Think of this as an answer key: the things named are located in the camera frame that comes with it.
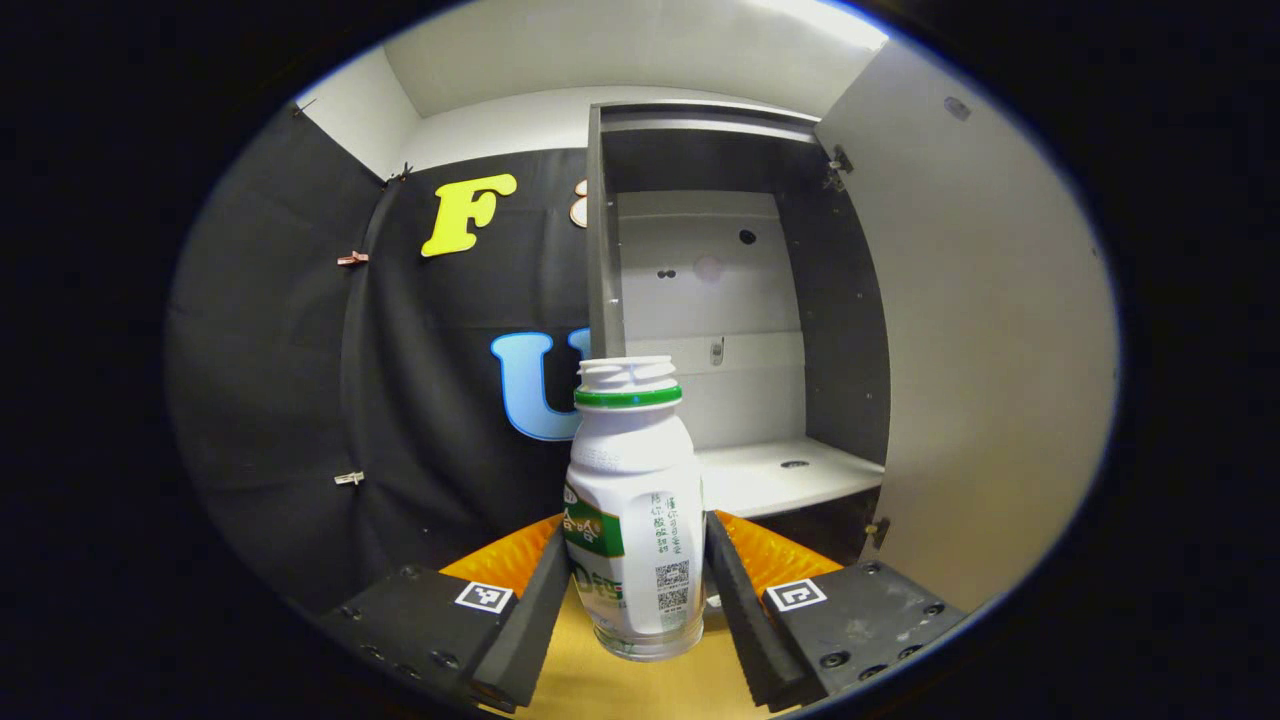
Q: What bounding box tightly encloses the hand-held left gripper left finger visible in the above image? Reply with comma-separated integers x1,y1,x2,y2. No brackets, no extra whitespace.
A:
318,512,573,715

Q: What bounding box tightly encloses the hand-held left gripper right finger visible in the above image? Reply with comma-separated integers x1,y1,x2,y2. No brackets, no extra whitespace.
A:
703,510,969,713

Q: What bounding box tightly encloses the white bottle with green label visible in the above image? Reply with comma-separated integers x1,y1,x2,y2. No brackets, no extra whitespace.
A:
562,355,707,663

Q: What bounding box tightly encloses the beige cabinet door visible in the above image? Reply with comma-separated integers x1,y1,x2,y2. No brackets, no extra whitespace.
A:
815,38,1121,613

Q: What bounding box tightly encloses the white cabinet shelf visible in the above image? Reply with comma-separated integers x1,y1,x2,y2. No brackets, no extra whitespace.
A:
695,435,887,519

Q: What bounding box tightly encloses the black backdrop cloth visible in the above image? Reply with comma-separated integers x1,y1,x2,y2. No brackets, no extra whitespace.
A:
165,100,601,616

